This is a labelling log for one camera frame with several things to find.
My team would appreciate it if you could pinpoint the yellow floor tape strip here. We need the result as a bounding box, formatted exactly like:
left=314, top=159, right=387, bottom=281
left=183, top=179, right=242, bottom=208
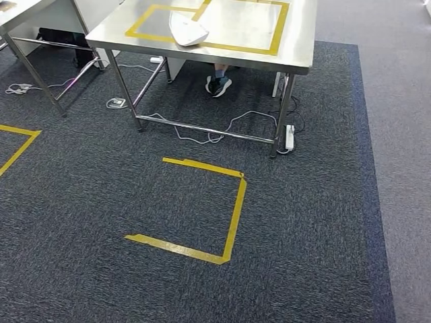
left=125, top=157, right=248, bottom=266

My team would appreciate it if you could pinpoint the person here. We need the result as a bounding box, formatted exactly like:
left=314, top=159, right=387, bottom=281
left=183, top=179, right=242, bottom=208
left=205, top=63, right=232, bottom=99

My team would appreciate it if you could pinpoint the small yellow tape square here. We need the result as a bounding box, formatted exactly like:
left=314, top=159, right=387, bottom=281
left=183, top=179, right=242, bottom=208
left=125, top=3, right=203, bottom=46

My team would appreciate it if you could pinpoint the white plastic mirror cover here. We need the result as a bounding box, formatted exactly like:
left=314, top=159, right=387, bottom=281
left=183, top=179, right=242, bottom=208
left=168, top=11, right=210, bottom=48

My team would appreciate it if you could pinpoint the large yellow tape square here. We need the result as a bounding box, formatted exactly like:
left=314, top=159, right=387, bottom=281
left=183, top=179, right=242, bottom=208
left=192, top=0, right=290, bottom=57

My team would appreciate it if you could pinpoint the yellow floor tape square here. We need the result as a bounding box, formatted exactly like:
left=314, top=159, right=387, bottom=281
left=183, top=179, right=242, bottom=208
left=0, top=124, right=42, bottom=178

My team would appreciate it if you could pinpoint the white cable bundle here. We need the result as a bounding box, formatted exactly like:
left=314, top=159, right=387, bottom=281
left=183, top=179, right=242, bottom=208
left=5, top=77, right=76, bottom=96

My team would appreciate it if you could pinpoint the steel table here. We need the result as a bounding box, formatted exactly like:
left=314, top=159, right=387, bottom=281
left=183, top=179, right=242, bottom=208
left=0, top=0, right=106, bottom=119

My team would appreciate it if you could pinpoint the white floor adapter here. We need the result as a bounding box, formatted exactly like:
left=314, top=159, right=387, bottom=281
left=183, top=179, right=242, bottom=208
left=106, top=97, right=128, bottom=110

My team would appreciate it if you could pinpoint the steel workbench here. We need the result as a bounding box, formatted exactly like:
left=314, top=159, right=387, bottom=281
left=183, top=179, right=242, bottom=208
left=85, top=0, right=318, bottom=159

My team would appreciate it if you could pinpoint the black office chair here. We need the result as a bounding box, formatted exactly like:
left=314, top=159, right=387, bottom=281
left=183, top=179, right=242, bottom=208
left=36, top=27, right=97, bottom=69

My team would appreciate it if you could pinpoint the black floor cable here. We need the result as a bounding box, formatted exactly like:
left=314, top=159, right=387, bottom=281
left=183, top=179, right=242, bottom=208
left=267, top=73, right=306, bottom=135

